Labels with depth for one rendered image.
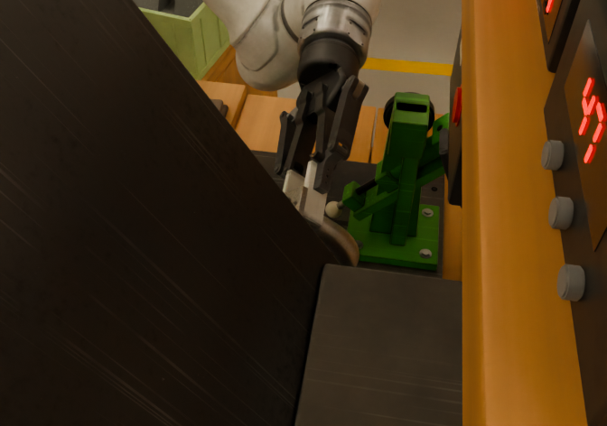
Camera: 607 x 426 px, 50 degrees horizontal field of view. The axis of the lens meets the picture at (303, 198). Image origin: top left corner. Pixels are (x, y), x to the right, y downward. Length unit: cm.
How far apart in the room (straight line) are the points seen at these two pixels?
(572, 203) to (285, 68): 75
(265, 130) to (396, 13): 221
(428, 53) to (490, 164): 288
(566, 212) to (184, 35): 135
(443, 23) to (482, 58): 306
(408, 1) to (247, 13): 264
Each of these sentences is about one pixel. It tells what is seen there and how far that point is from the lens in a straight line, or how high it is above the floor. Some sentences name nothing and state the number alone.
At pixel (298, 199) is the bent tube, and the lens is 68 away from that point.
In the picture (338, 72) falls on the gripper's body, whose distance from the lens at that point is 78.
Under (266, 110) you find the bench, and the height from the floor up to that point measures 88.
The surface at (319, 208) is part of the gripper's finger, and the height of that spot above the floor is 122.
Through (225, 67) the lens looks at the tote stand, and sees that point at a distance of 171.
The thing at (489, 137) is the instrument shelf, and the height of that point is 154.
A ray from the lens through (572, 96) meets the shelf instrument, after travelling 28.
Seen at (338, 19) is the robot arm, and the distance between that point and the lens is 82.
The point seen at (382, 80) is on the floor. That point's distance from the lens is 296.
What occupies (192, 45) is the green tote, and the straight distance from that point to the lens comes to 156.
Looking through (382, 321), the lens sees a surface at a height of 124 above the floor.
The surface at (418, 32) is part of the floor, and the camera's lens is 332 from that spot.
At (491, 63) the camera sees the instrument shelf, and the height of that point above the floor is 154.
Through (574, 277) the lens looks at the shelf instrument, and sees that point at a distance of 23.
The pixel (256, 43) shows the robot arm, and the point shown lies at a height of 121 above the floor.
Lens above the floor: 173
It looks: 46 degrees down
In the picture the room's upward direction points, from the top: straight up
